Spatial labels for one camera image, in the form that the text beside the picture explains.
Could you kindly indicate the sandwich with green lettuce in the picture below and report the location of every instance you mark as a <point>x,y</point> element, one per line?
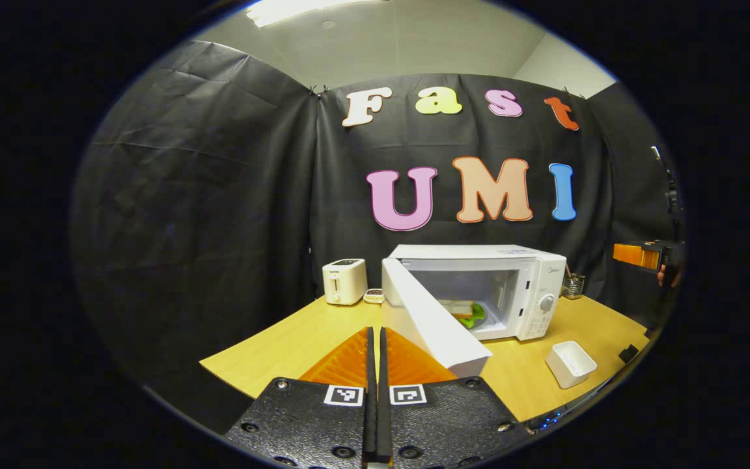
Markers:
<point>466,312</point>

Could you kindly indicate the clear glass jar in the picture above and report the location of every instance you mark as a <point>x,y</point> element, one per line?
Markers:
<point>573,286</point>

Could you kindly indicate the black backdrop cloth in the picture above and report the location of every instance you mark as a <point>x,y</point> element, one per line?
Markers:
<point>219,195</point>

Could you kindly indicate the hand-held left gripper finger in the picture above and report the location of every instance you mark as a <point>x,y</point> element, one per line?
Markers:
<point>370,404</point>
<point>383,404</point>

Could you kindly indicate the white food tray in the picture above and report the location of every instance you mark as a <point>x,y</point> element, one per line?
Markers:
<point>570,365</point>

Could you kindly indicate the white toaster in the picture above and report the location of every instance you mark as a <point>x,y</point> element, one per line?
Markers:
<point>344,283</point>

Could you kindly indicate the white microwave oven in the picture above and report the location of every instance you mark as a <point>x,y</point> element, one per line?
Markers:
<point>433,332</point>

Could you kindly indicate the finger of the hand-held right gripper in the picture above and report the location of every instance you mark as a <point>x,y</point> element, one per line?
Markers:
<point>635,255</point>

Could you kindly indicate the small white dish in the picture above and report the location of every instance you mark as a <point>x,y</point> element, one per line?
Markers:
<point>374,297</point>

